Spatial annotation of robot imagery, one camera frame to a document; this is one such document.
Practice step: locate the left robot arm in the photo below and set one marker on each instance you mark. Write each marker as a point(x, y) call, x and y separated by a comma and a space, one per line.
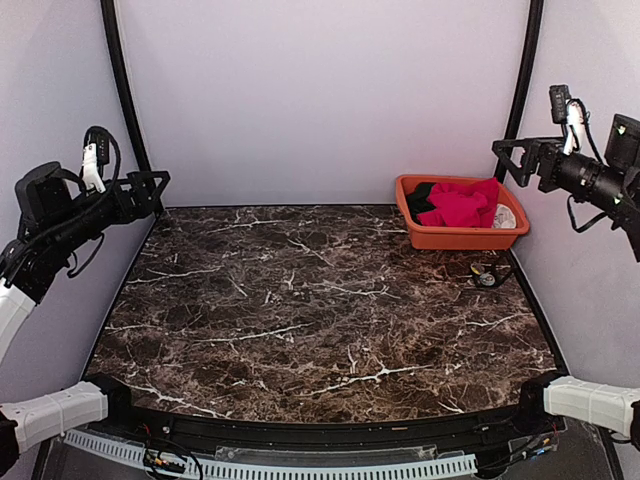
point(59, 214)

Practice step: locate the right black frame post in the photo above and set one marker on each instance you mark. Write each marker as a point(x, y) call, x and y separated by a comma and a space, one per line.
point(526, 66)

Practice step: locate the black frame post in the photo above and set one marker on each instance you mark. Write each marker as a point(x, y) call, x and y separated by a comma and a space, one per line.
point(526, 66)
point(120, 75)

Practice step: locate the black front rail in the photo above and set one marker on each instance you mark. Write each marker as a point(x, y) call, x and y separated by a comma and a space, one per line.
point(482, 431)

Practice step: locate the white slotted cable duct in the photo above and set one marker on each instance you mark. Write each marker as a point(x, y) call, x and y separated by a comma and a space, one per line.
point(245, 463)

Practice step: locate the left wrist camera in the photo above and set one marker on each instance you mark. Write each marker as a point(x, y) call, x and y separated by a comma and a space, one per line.
point(95, 158)

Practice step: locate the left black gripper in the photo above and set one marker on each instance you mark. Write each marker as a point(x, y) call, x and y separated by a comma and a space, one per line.
point(142, 205)

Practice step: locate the dark green garment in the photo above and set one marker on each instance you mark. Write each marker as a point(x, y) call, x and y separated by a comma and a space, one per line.
point(418, 201)

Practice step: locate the white garment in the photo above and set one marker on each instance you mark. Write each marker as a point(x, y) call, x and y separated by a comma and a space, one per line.
point(504, 218)

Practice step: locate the blue portrait round brooch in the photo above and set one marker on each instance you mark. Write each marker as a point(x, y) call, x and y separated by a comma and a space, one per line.
point(487, 280)

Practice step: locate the red t-shirt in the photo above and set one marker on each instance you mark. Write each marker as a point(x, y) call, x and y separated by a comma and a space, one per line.
point(462, 206)

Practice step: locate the orange plastic basin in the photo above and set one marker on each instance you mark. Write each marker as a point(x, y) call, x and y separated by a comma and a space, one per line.
point(458, 238)

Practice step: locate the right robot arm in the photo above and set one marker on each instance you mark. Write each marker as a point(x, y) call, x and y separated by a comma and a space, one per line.
point(613, 188)

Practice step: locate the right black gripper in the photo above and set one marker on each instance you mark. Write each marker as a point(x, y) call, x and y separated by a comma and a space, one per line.
point(533, 154)

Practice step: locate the left black frame post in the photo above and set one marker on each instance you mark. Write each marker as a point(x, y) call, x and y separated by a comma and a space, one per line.
point(120, 75)

